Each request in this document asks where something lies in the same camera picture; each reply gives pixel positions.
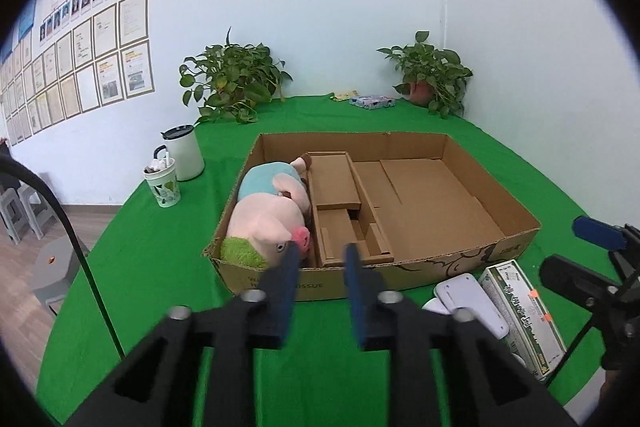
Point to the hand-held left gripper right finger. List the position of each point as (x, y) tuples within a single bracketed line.
[(357, 297)]

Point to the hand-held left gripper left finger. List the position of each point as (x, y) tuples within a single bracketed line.
[(287, 292)]

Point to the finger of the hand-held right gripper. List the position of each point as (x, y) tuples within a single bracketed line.
[(570, 279), (597, 232)]

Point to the green and white medicine box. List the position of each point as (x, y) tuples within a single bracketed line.
[(520, 307)]

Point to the pink plush pig toy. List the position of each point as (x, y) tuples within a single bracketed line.
[(265, 222)]

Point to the white rectangular device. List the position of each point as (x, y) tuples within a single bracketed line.
[(465, 297)]

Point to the cardboard insert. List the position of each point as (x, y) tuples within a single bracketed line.
[(332, 182)]

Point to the large cardboard box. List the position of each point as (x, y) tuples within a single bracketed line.
[(425, 187)]

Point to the green patterned white cup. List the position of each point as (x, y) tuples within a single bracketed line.
[(165, 189)]

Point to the white kettle with black lid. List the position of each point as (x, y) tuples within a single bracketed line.
[(187, 154)]

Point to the blue patterned tissue packet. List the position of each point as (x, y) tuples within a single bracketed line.
[(372, 102)]

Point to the small yellow packet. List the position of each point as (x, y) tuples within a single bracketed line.
[(345, 96)]

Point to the bushy potted green plant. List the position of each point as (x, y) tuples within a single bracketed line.
[(235, 77)]

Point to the green plant in red pot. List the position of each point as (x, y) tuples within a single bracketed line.
[(430, 67)]

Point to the grey plastic stool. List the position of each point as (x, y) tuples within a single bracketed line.
[(10, 217), (35, 207)]

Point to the blue notice board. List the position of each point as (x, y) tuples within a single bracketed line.
[(27, 19), (5, 52)]

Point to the wall of framed certificates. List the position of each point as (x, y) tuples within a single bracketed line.
[(100, 57)]

